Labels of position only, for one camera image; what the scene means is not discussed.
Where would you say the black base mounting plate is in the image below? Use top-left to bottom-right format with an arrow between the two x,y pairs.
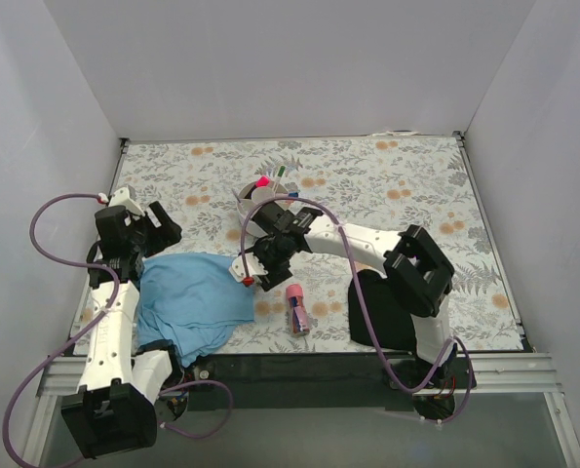
156,353 -> 476,420

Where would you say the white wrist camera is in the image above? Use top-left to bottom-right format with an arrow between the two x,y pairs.
229,253 -> 267,287
97,185 -> 145,216

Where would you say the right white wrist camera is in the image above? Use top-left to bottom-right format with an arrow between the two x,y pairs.
229,253 -> 267,287

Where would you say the pink black highlighter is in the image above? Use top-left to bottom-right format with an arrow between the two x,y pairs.
253,175 -> 270,189

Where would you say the white marker green cap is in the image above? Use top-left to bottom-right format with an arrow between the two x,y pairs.
271,165 -> 286,194

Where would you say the floral patterned table mat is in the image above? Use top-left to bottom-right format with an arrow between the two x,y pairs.
115,136 -> 522,351

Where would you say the light blue cloth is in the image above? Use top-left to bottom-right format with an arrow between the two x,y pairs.
136,253 -> 254,367

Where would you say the pink capped glue tube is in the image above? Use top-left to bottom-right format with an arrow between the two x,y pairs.
286,284 -> 310,336

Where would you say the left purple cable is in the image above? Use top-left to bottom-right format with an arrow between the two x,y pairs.
1,193 -> 233,468

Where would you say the white round divided organizer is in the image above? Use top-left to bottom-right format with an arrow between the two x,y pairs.
236,182 -> 290,238

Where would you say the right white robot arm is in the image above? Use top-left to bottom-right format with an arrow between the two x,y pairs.
231,197 -> 465,394

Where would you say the aluminium frame rail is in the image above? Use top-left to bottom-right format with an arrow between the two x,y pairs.
37,353 -> 561,397

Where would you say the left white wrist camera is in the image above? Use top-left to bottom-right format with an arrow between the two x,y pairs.
97,185 -> 145,216

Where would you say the black cloth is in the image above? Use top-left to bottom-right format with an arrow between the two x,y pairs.
347,269 -> 416,352

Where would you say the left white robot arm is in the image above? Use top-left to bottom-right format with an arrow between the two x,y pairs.
61,200 -> 185,459

